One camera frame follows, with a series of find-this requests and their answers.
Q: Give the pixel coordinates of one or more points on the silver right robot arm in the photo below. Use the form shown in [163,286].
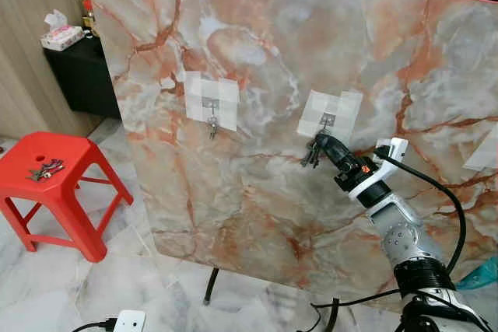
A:
[401,239]

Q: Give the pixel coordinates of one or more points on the metal wall hook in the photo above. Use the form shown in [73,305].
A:
[327,120]
[210,105]

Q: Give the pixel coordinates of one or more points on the light wooden cabinet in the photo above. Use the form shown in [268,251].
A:
[27,60]

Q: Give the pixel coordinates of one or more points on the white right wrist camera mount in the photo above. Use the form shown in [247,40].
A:
[393,148]

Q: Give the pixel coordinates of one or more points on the white pink tissue pack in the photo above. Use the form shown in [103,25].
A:
[62,35]

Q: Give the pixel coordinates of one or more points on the black sideboard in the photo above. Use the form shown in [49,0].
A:
[82,83]

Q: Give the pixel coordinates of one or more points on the gold figurine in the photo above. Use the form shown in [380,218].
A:
[84,5]

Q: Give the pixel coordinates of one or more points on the black metal stand leg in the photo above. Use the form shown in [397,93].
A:
[212,285]
[331,316]

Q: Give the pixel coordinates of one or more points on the key bunch with purple tag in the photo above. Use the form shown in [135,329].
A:
[47,169]

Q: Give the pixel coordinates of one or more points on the small hanging silver keys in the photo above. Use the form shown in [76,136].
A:
[212,127]

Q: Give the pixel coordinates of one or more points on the red plastic stool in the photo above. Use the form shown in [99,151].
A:
[54,192]

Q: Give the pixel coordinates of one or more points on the teal plastic item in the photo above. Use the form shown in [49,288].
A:
[481,276]

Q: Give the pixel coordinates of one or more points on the orange marble pattern board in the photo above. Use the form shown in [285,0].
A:
[272,215]

